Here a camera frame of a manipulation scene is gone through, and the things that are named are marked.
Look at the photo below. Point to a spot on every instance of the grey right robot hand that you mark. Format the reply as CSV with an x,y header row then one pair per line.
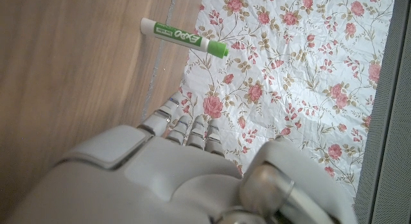
x,y
167,182

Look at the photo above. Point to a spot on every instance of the green Expo marker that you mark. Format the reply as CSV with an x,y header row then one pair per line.
x,y
180,36

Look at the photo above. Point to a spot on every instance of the floral backdrop cloth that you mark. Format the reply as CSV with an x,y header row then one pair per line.
x,y
289,73

